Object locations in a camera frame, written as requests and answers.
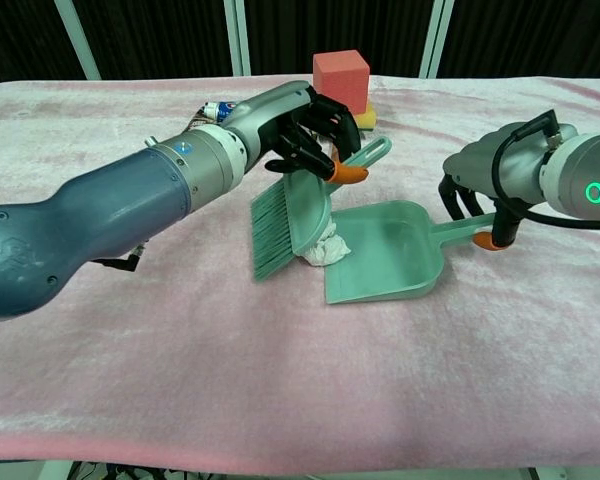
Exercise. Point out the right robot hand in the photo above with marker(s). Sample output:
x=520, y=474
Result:
x=510, y=165

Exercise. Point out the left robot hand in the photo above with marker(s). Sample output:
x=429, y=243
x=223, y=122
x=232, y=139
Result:
x=270, y=115

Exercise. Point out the green hand broom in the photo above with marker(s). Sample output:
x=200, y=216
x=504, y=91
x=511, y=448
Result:
x=305, y=210

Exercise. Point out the white paper ball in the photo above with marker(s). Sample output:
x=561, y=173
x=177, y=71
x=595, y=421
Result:
x=330, y=252

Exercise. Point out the green dustpan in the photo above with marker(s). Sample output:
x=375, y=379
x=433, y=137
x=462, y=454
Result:
x=380, y=250

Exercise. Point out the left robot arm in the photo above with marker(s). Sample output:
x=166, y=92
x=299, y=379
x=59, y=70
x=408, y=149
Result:
x=105, y=210

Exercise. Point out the blue white toothpaste tube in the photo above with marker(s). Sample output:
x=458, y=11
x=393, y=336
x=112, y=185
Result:
x=220, y=110

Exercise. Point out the dark brown snack packet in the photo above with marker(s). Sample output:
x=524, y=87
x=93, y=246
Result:
x=196, y=122

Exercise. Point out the red foam cube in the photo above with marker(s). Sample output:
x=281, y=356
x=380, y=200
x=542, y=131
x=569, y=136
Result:
x=341, y=80

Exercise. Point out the yellow green sponge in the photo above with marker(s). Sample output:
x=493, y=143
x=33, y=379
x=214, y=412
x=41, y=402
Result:
x=367, y=120

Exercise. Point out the pink plush tablecloth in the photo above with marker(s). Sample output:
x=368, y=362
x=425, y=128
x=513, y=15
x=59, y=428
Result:
x=280, y=375

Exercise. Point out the white partition post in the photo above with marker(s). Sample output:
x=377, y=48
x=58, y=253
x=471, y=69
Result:
x=436, y=37
x=77, y=40
x=237, y=37

